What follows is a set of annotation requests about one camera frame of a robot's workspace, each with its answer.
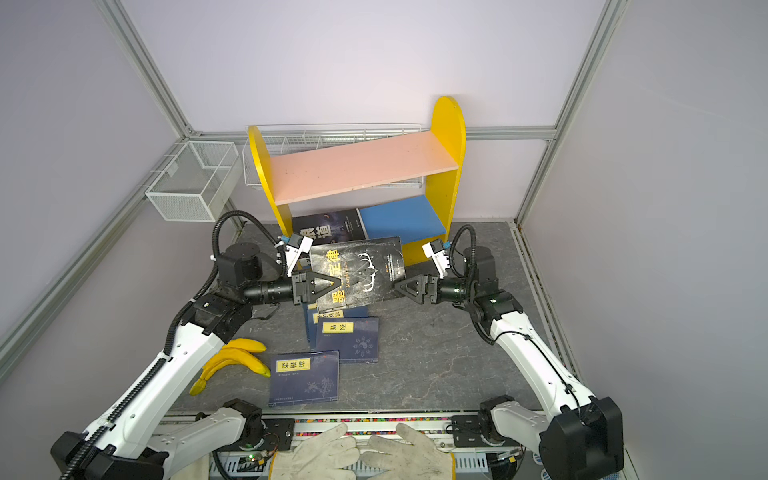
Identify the black book orange title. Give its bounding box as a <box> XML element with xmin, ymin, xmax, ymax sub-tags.
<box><xmin>309</xmin><ymin>236</ymin><xmax>405</xmax><ymax>313</ymax></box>

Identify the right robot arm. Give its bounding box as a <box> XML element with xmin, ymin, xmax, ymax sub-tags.
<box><xmin>395</xmin><ymin>225</ymin><xmax>625</xmax><ymax>479</ymax></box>

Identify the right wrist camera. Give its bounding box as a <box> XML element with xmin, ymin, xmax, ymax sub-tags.
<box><xmin>422</xmin><ymin>239</ymin><xmax>451</xmax><ymax>279</ymax></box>

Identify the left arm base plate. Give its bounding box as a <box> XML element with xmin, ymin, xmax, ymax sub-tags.
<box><xmin>219</xmin><ymin>417</ymin><xmax>296</xmax><ymax>452</ymax></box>

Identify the navy book middle of pile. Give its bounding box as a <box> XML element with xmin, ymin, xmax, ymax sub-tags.
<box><xmin>302</xmin><ymin>303</ymin><xmax>368</xmax><ymax>347</ymax></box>

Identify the white work glove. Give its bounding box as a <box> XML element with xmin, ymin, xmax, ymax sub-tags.
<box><xmin>360</xmin><ymin>423</ymin><xmax>456</xmax><ymax>480</ymax></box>
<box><xmin>268</xmin><ymin>423</ymin><xmax>360</xmax><ymax>480</ymax></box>

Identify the yellow shelf with pink and blue boards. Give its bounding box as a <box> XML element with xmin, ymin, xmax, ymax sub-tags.
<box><xmin>247</xmin><ymin>96</ymin><xmax>467</xmax><ymax>265</ymax></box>

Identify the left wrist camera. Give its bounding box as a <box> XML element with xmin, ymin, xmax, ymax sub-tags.
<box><xmin>275</xmin><ymin>234</ymin><xmax>313</xmax><ymax>277</ymax></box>

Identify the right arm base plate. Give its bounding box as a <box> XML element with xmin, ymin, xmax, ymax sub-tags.
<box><xmin>445</xmin><ymin>413</ymin><xmax>521</xmax><ymax>448</ymax></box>

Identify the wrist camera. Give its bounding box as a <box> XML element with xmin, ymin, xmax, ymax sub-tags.
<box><xmin>422</xmin><ymin>239</ymin><xmax>451</xmax><ymax>279</ymax></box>
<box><xmin>275</xmin><ymin>234</ymin><xmax>313</xmax><ymax>277</ymax></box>

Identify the dark wolf cover book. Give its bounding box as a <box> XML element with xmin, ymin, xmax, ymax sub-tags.
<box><xmin>292</xmin><ymin>209</ymin><xmax>367</xmax><ymax>245</ymax></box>

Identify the navy book top of pile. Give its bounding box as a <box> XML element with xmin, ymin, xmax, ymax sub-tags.
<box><xmin>315</xmin><ymin>317</ymin><xmax>379</xmax><ymax>364</ymax></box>

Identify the white mesh box basket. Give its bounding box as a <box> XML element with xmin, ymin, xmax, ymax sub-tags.
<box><xmin>145</xmin><ymin>141</ymin><xmax>243</xmax><ymax>223</ymax></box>

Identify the white work glove centre left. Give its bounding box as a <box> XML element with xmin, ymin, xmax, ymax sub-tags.
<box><xmin>268</xmin><ymin>423</ymin><xmax>360</xmax><ymax>480</ymax></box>

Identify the navy book front left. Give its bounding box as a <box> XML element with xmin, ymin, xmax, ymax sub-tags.
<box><xmin>268</xmin><ymin>351</ymin><xmax>340</xmax><ymax>407</ymax></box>

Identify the navy book of pile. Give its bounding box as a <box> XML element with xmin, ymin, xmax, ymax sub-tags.
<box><xmin>302</xmin><ymin>303</ymin><xmax>368</xmax><ymax>347</ymax></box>
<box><xmin>315</xmin><ymin>317</ymin><xmax>379</xmax><ymax>364</ymax></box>

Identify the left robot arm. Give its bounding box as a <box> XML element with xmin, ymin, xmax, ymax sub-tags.
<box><xmin>51</xmin><ymin>210</ymin><xmax>341</xmax><ymax>479</ymax></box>

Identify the yellow banana bunch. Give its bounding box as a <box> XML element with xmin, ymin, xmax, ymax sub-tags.
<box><xmin>189</xmin><ymin>338</ymin><xmax>272</xmax><ymax>396</ymax></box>

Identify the white work glove centre right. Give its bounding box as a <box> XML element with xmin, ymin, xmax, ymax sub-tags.
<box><xmin>360</xmin><ymin>423</ymin><xmax>456</xmax><ymax>480</ymax></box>

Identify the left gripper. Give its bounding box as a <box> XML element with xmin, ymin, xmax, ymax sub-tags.
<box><xmin>244</xmin><ymin>269</ymin><xmax>341</xmax><ymax>307</ymax></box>

